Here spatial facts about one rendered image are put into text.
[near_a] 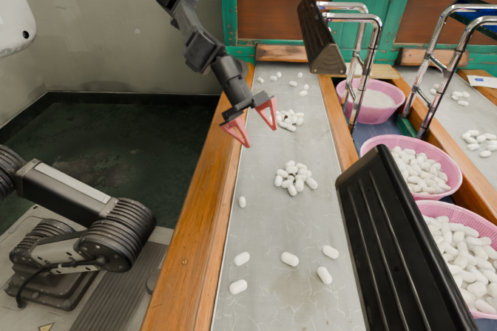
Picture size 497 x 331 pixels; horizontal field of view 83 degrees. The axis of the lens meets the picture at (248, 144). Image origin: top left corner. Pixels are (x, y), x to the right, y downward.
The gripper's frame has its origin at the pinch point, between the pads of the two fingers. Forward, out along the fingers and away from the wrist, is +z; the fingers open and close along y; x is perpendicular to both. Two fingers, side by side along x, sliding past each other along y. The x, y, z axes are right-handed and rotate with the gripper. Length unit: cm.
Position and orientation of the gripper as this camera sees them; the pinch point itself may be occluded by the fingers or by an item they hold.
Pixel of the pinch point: (260, 135)
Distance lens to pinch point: 67.5
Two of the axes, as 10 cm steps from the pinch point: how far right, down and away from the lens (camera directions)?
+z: 4.7, 8.7, 1.3
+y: -6.7, 4.5, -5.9
